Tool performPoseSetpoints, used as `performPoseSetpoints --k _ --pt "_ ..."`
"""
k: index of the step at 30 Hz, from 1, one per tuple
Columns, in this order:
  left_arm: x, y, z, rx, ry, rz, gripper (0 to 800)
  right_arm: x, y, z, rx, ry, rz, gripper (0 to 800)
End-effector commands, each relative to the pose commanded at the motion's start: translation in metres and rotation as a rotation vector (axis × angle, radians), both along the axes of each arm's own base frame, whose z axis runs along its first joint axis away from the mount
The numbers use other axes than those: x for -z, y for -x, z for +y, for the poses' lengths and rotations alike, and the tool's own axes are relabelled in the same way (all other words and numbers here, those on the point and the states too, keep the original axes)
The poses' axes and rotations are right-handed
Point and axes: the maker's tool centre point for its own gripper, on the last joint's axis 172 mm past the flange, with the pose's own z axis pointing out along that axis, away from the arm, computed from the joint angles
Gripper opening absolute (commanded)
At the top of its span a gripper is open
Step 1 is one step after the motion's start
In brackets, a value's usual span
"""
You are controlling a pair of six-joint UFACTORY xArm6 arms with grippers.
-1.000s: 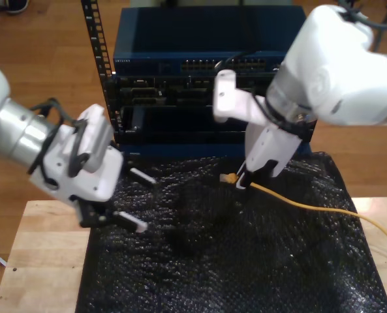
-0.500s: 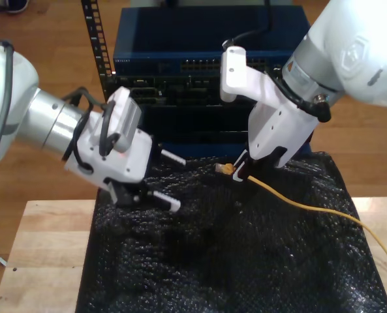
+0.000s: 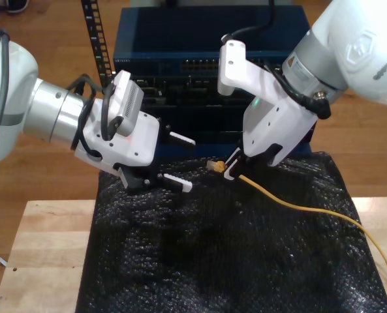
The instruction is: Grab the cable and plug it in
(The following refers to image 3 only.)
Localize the blue base plate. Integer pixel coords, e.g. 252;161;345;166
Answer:
155;143;313;160

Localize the black rack drawer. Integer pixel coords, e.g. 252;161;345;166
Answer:
153;104;315;146

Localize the black bubble mat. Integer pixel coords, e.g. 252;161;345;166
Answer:
75;150;387;313

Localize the black perforated rack post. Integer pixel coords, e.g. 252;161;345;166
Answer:
80;0;116;86

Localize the yellow network cable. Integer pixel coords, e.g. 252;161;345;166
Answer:
206;158;387;313

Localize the person's dark shoe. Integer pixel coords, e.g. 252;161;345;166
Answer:
5;0;31;14

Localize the black cable with angled connector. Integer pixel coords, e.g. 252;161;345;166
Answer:
263;63;332;120

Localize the blue network switch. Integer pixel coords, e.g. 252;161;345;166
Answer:
112;5;313;78

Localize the black rack server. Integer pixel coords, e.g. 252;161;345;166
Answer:
132;75;256;107

